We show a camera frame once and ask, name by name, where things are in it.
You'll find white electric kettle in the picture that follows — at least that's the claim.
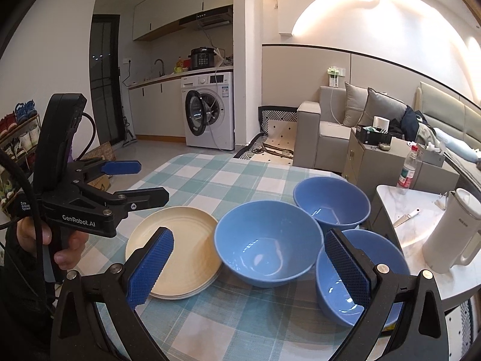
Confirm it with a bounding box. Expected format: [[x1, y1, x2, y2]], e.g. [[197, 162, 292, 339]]
[[421, 188, 481, 274]]

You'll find white washing machine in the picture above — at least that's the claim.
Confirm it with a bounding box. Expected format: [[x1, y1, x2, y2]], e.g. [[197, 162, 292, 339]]
[[181, 71, 235, 151]]

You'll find grey sofa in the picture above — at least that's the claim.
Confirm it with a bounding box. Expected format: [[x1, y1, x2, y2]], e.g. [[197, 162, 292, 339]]
[[293, 86, 376, 171]]

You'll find wooden shoe rack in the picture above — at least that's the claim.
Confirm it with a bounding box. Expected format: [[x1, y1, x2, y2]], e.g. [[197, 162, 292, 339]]
[[0, 115, 42, 215]]

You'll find grey floor mop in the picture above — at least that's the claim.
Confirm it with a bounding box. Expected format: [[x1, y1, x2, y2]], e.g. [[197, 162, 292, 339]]
[[118, 66, 138, 147]]

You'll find cream ribbed plate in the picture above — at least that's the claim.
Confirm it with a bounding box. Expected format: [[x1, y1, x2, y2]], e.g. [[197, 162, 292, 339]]
[[148, 263, 224, 301], [125, 206, 225, 297]]

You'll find white tissue box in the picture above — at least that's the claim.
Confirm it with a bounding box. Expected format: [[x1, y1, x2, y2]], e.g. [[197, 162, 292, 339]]
[[421, 143, 446, 166]]

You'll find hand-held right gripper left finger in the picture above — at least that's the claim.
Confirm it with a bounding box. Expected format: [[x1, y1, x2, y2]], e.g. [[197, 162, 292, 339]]
[[49, 227, 174, 361]]

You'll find teal white checked tablecloth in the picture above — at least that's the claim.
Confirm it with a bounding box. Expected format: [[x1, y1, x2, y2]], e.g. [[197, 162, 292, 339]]
[[56, 153, 399, 361]]

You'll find shoe rack with shoes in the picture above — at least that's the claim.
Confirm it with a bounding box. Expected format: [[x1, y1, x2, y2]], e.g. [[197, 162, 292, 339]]
[[0, 100, 42, 211]]

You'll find black pressure cooker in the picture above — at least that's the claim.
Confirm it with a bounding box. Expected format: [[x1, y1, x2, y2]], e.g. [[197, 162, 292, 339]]
[[190, 47, 216, 70]]

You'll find dark glass door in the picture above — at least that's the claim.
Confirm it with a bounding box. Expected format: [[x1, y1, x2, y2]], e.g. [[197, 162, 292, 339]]
[[90, 14, 124, 147]]

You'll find beige padded headboard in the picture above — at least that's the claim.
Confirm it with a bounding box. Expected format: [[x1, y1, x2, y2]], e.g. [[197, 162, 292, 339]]
[[413, 82, 481, 151]]

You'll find light blue pillow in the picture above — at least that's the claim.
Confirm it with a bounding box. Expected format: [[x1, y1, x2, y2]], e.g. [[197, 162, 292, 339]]
[[432, 128, 481, 162]]

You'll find dark navy garment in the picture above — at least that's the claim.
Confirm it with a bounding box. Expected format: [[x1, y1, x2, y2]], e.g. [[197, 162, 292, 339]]
[[389, 105, 429, 136]]

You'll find clear plastic water bottle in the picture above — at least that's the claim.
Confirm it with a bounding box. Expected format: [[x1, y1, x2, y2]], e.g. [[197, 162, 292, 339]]
[[396, 145, 419, 195]]

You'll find white kitchen base cabinet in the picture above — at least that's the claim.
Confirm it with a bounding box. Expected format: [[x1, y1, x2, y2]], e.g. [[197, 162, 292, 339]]
[[128, 77, 186, 138]]

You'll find silver range hood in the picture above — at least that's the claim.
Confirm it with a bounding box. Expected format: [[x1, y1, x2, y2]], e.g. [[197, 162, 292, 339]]
[[178, 6, 234, 31]]

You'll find small kitchen knife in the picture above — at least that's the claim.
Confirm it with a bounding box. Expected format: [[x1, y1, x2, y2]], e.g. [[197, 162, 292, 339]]
[[393, 208, 421, 228]]

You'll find white marble side table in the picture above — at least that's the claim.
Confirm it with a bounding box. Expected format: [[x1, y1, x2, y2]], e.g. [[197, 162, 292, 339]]
[[376, 184, 481, 313]]

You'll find grey sofa cushion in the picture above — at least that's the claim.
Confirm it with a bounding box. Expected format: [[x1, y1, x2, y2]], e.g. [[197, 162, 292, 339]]
[[361, 87, 408, 128], [343, 82, 371, 128]]

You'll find white kitchen wall cabinet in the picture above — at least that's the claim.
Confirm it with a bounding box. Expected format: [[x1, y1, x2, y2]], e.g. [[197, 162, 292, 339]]
[[132, 0, 234, 42]]

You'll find blue ceramic bowl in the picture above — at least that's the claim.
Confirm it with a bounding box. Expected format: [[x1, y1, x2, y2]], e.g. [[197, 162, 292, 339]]
[[316, 229, 411, 328], [293, 177, 371, 234], [214, 200, 324, 289]]

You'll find person's left forearm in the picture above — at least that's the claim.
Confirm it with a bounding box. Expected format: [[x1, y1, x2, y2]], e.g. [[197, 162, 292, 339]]
[[0, 229, 57, 347]]

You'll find person's left hand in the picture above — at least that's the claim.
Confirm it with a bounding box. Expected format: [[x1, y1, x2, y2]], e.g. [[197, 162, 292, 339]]
[[17, 220, 89, 267]]

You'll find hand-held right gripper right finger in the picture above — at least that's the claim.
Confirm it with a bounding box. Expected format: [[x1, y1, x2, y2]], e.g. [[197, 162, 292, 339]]
[[324, 227, 457, 361]]

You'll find grey bedside cabinet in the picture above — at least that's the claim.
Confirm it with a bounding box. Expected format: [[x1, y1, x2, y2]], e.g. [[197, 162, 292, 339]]
[[342, 128, 461, 196]]

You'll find black white patterned floor mat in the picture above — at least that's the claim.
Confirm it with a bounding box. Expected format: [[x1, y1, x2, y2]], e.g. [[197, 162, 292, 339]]
[[233, 105, 299, 166]]

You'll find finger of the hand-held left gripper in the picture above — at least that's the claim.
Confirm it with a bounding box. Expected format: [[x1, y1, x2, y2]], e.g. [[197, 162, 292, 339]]
[[84, 186, 171, 213], [71, 159, 142, 184]]

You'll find black storage box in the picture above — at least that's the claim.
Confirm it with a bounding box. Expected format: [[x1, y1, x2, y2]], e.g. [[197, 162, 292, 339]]
[[355, 124, 393, 145]]

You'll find black white striped rug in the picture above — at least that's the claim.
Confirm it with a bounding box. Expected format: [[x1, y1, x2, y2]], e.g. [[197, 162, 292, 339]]
[[447, 297, 481, 361]]

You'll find white wall outlet holder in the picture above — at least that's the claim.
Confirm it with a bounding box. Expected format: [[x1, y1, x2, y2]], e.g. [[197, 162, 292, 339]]
[[328, 66, 346, 88]]

